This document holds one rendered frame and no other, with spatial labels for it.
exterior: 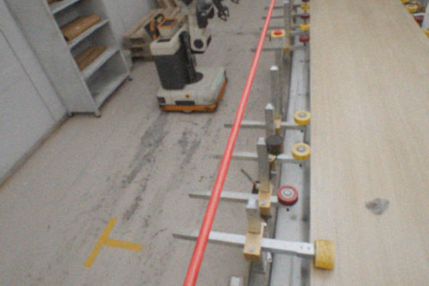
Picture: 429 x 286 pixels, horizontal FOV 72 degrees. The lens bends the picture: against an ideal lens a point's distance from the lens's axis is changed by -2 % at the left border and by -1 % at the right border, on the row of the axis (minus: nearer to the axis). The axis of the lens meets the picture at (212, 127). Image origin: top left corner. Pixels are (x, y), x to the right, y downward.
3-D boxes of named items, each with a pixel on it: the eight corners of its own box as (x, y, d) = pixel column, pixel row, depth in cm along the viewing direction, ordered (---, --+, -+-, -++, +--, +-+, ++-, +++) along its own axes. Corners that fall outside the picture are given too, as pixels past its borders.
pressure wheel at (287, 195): (277, 217, 119) (275, 199, 112) (278, 201, 125) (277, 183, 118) (297, 219, 116) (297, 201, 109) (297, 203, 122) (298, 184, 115)
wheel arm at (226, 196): (190, 199, 130) (187, 193, 127) (192, 193, 132) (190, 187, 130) (292, 209, 117) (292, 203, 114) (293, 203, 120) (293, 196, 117)
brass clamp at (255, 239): (242, 260, 94) (240, 252, 91) (249, 224, 104) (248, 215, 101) (262, 263, 92) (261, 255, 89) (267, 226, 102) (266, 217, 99)
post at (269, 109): (269, 183, 154) (264, 107, 124) (270, 177, 156) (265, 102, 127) (276, 183, 153) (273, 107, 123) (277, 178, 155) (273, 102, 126)
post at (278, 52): (276, 114, 187) (273, 47, 160) (277, 110, 191) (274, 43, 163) (283, 114, 186) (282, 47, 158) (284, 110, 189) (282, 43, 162)
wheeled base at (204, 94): (159, 112, 335) (153, 93, 320) (177, 82, 382) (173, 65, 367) (216, 112, 316) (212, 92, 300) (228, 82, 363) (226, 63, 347)
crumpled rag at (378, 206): (373, 218, 100) (374, 213, 99) (360, 202, 106) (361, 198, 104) (396, 210, 101) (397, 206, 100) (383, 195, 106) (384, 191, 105)
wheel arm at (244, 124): (224, 129, 166) (223, 123, 163) (225, 125, 169) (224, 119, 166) (305, 132, 153) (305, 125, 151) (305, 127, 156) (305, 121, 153)
